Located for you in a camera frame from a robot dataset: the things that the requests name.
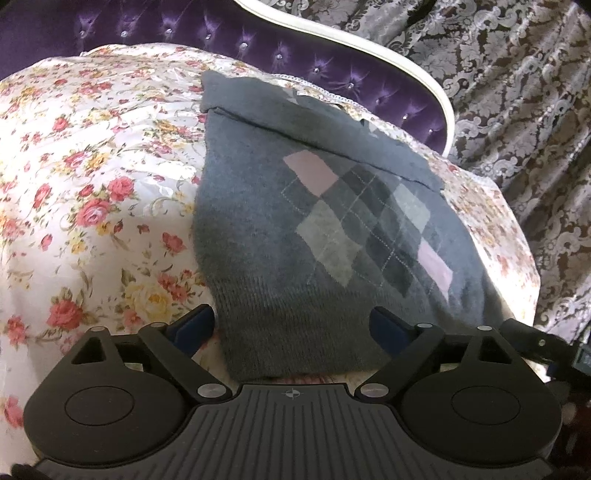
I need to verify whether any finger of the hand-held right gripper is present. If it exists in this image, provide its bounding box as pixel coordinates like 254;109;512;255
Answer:
501;318;575;370

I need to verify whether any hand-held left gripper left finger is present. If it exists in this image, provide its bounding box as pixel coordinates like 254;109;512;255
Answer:
69;305;232;401

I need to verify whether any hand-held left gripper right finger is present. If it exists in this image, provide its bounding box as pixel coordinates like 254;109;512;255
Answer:
355;306;520;398

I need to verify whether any grey argyle sweater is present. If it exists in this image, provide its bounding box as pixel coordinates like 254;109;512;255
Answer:
191;70;506;381

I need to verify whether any floral bedspread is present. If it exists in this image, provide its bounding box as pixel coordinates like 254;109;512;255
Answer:
0;42;542;467

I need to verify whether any grey damask curtain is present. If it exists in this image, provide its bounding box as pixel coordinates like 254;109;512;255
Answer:
240;0;591;342

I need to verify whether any purple tufted sofa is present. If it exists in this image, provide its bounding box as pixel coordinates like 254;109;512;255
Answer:
0;0;458;158

